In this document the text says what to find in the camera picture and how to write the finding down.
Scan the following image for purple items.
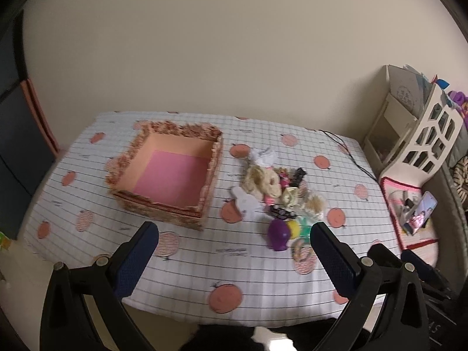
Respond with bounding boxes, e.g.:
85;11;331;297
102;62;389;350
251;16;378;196
448;90;468;118

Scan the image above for beige hair claw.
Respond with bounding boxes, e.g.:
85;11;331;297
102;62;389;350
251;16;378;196
281;186;302;205

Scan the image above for cream desktop shelf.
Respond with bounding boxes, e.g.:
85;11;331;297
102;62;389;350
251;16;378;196
362;65;432;161

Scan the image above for dark cabinet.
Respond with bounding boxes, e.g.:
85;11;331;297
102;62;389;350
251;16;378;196
0;11;57;240

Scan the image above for black cable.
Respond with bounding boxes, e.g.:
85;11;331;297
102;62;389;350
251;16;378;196
318;130;379;183

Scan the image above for desktop with checked fruit cloth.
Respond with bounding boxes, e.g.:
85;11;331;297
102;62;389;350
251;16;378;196
20;111;406;328

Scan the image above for smartphone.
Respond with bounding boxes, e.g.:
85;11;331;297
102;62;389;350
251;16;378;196
409;191;438;235

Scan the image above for purple plastic toy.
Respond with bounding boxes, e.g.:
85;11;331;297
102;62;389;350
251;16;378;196
267;218;293;252

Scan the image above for beige plush toy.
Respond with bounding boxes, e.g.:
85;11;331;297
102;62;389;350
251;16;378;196
242;164;283;202

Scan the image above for crumpled white paper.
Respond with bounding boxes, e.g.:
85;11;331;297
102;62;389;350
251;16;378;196
249;145;277;167

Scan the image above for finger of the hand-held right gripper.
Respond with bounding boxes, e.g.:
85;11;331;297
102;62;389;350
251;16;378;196
367;243;403;275
401;250;456;298

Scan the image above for patterned brown red cloth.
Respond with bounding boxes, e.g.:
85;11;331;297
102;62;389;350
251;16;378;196
105;120;224;232

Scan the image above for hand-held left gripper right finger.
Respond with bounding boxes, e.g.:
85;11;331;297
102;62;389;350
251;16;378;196
311;221;428;351

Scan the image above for beige fluffy pompom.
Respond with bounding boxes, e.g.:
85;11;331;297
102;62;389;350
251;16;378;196
305;194;328;220

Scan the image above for grey quilted cushion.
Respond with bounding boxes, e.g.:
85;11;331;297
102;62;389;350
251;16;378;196
426;154;468;289

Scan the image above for small orange pink doll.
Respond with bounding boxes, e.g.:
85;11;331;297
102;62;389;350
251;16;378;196
277;167;291;191

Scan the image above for striped cloth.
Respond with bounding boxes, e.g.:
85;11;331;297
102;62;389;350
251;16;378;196
451;155;468;202

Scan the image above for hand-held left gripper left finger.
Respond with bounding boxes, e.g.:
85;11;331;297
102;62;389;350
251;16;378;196
40;221;159;351

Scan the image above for black action figure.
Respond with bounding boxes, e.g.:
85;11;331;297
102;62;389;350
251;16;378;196
290;167;308;187

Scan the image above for black hair clip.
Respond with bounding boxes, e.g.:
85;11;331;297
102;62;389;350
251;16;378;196
270;205;297;220

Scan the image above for green plastic toy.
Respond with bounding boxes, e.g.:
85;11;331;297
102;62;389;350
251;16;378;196
296;215;315;238

